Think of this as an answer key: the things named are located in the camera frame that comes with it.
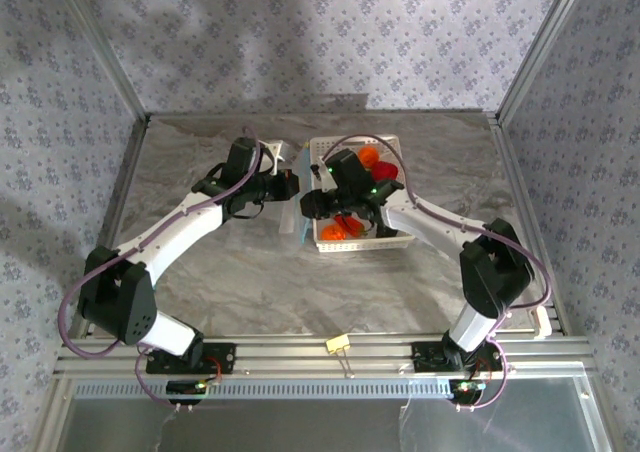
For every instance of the orange toy tangerine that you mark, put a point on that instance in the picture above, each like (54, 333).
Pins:
(369, 156)
(334, 233)

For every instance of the red toy bell pepper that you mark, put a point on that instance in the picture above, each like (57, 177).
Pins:
(386, 170)

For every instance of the clear zip-top bag blue zipper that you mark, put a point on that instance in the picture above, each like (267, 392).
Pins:
(289, 224)

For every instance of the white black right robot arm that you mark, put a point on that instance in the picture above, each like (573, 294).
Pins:
(430, 222)

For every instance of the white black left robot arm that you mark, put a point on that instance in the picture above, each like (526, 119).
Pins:
(170, 237)

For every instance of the white perforated plastic basket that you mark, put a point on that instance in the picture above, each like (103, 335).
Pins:
(350, 246)

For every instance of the yellow binder clip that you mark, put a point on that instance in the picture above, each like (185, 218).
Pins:
(336, 346)

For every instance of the grey metal panel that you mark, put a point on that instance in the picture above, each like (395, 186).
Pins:
(300, 427)

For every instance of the aluminium side rail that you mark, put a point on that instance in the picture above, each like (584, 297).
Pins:
(512, 172)
(116, 207)

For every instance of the aluminium corner post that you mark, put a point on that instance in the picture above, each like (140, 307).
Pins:
(540, 47)
(111, 57)

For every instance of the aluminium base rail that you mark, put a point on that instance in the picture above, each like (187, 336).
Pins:
(300, 357)

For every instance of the white plastic bracket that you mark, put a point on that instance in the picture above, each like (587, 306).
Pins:
(544, 322)

